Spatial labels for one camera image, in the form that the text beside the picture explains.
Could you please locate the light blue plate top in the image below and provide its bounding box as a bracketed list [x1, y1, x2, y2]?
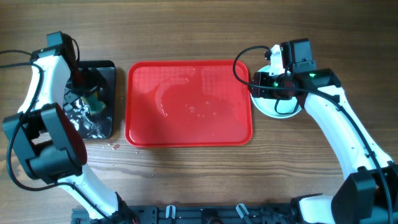
[251, 67, 301, 119]

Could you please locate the green yellow sponge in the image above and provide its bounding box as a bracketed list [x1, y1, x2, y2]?
[80, 92, 106, 115]

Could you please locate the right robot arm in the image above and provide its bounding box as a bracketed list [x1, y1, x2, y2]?
[249, 39, 397, 223]

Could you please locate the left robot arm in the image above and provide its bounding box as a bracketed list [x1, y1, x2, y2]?
[2, 31, 139, 223]

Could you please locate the black metal tray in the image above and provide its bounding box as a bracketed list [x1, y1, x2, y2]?
[63, 60, 116, 139]

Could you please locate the red plastic tray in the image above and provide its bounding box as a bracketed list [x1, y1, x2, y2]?
[124, 60, 253, 147]

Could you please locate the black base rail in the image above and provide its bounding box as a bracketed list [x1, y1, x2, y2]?
[70, 203, 299, 224]

